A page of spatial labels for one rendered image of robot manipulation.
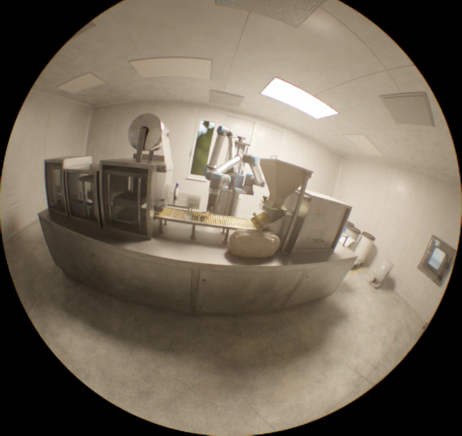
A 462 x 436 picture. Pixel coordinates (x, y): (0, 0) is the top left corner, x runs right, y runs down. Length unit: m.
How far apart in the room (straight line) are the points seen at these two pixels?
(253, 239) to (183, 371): 1.25
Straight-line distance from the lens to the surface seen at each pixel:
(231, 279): 1.09
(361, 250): 3.88
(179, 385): 1.43
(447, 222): 4.20
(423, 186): 4.28
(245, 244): 1.01
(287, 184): 1.15
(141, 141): 1.10
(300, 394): 1.69
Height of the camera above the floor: 1.43
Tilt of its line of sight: 17 degrees down
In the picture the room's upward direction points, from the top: 12 degrees clockwise
